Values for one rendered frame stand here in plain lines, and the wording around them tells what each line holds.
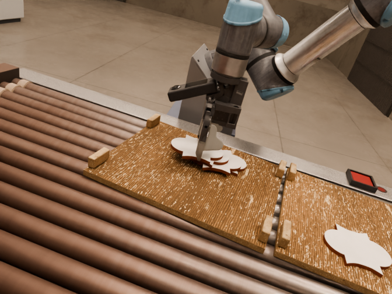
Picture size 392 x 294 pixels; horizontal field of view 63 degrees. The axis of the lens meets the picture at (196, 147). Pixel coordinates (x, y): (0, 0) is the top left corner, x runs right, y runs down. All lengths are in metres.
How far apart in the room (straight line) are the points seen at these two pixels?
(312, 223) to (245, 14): 0.46
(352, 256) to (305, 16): 10.44
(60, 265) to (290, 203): 0.50
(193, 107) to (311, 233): 0.60
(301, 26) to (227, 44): 10.33
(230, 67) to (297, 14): 10.28
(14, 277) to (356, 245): 0.62
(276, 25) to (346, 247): 0.49
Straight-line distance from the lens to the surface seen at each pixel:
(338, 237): 0.75
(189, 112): 1.13
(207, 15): 10.96
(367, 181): 1.10
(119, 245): 0.61
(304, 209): 0.80
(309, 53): 1.08
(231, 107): 0.73
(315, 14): 11.04
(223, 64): 0.70
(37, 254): 0.58
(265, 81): 1.13
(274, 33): 0.77
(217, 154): 0.80
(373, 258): 0.76
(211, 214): 0.67
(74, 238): 0.60
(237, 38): 0.69
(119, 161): 0.76
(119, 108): 1.08
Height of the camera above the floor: 1.35
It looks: 28 degrees down
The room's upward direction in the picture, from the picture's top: 15 degrees clockwise
